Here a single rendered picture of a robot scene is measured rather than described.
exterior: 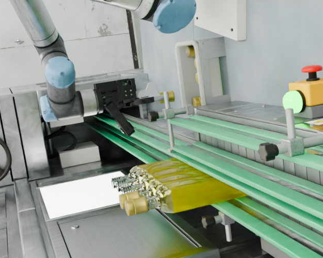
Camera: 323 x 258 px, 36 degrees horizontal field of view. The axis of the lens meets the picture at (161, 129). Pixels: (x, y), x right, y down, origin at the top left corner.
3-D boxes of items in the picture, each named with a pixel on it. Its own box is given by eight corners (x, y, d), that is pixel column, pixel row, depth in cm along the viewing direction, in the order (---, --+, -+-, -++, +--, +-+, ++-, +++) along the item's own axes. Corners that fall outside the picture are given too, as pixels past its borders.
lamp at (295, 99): (293, 111, 98) (280, 113, 98) (291, 89, 98) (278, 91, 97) (306, 113, 94) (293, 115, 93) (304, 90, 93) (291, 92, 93)
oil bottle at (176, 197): (239, 190, 117) (154, 210, 111) (236, 167, 116) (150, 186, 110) (250, 195, 111) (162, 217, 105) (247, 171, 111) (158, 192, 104)
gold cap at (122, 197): (138, 203, 114) (119, 207, 113) (135, 188, 114) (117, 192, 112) (142, 207, 111) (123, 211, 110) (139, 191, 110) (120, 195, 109)
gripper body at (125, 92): (137, 77, 140) (95, 83, 137) (141, 107, 141) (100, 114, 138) (130, 78, 147) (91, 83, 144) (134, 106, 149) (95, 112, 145)
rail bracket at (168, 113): (195, 146, 139) (153, 154, 135) (187, 87, 136) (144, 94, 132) (198, 147, 136) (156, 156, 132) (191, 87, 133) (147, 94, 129)
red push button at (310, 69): (298, 83, 98) (297, 66, 97) (315, 80, 99) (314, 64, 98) (310, 84, 94) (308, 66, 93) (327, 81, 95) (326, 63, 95)
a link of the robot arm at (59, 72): (39, 48, 130) (42, 79, 138) (47, 76, 123) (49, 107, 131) (69, 44, 132) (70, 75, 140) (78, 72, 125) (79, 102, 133)
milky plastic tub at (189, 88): (207, 108, 159) (182, 113, 156) (199, 39, 155) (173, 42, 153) (231, 113, 142) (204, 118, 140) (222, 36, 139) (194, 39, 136)
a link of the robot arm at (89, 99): (85, 117, 136) (80, 115, 144) (101, 114, 138) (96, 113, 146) (81, 90, 135) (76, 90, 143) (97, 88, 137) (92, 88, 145)
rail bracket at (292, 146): (327, 143, 81) (256, 158, 77) (324, 99, 80) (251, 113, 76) (343, 147, 77) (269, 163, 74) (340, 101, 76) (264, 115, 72)
